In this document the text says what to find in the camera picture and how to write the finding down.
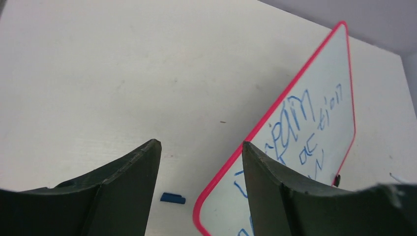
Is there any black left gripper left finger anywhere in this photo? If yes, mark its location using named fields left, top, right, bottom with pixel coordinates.
left=0, top=139, right=162, bottom=236

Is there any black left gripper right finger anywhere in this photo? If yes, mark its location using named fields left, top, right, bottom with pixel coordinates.
left=242, top=142, right=417, bottom=236

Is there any black whiteboard clip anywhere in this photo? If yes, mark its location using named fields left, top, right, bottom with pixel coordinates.
left=333, top=175, right=341, bottom=187

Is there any white whiteboard marker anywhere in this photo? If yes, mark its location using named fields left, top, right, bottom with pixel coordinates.
left=389, top=173, right=410, bottom=184

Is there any blue marker cap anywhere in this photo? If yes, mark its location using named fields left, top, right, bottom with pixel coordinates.
left=160, top=192, right=186, bottom=205

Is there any red-framed whiteboard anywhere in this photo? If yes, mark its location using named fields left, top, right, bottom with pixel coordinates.
left=193, top=21, right=356, bottom=236

